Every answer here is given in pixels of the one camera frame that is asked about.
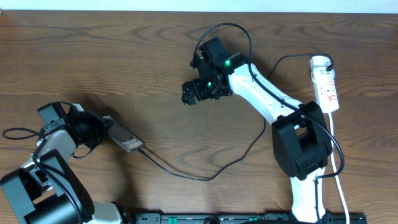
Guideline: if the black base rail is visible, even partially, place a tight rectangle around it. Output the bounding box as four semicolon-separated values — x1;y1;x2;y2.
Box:
120;209;368;224

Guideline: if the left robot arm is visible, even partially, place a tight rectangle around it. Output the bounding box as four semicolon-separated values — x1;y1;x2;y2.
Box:
1;101;131;223

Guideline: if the white power strip cord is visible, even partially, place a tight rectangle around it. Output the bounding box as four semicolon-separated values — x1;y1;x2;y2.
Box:
328;112;351;224

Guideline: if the black charger cable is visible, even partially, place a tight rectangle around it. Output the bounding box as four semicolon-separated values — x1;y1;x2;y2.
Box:
136;52;334;182

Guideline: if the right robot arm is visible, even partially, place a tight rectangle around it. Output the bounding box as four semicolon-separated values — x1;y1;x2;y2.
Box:
182;37;332;223

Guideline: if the white power strip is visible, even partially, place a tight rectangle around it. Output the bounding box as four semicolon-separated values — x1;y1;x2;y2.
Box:
311;67;339;114

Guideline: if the Galaxy smartphone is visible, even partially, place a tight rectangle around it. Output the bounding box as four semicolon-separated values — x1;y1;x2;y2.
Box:
103;116;145;153

